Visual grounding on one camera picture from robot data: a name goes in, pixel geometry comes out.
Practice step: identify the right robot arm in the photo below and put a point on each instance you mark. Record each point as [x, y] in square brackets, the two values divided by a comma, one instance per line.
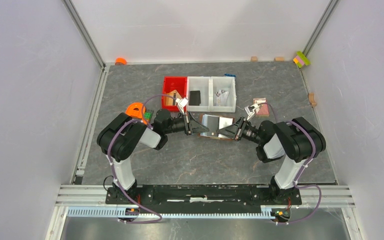
[296, 143]

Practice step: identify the white plastic bin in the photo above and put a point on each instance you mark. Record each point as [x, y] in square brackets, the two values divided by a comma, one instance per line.
[200, 83]
[225, 83]

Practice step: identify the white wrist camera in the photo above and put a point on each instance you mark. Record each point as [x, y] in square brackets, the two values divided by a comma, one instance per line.
[181, 104]
[252, 110]

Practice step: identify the colourful toy block stack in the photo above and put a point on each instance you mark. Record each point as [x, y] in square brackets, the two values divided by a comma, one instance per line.
[301, 60]

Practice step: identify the white plastic bin right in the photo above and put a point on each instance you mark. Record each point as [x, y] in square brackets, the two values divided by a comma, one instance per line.
[225, 83]

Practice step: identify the blue toy piece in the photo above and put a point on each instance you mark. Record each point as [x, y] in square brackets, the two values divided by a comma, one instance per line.
[230, 75]

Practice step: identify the dark grey credit card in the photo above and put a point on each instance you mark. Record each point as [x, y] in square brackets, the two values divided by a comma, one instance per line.
[212, 123]

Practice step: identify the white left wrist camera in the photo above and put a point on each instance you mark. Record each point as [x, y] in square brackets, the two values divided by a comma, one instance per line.
[181, 104]

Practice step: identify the cards in red bin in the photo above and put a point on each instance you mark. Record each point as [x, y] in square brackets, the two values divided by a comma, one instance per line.
[172, 97]

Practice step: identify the brown leather card holder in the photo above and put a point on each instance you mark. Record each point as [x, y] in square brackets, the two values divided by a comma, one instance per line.
[224, 122]

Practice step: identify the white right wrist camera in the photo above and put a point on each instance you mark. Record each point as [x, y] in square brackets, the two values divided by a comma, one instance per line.
[252, 110]

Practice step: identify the playing card box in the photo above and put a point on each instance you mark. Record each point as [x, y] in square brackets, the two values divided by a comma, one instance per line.
[263, 108]

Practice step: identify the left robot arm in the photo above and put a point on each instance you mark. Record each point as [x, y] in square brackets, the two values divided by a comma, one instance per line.
[120, 138]

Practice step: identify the white plastic bin left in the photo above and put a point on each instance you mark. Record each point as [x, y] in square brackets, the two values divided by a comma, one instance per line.
[200, 83]

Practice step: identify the wooden arch block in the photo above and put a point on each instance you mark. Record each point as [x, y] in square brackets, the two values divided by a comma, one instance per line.
[312, 100]

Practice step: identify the green toy block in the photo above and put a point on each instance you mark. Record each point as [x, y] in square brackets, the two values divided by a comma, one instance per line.
[148, 115]

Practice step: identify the cards in white bin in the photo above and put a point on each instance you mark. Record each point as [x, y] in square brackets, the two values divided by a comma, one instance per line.
[221, 98]

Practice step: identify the orange tape dispenser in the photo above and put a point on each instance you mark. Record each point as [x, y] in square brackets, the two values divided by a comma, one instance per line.
[136, 110]

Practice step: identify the black card in bin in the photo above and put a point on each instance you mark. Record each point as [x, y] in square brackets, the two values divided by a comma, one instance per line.
[195, 98]

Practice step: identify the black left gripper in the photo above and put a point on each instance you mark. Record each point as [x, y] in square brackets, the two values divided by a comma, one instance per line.
[192, 125]

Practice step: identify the red plastic bin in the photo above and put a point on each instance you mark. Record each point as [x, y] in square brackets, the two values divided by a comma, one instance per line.
[176, 86]

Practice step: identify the wooden block left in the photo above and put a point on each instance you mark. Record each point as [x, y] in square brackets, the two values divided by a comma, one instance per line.
[253, 59]

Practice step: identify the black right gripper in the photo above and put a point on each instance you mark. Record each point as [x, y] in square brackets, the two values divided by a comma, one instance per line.
[233, 130]

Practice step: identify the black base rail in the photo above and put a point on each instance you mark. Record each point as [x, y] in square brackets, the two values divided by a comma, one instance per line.
[203, 198]

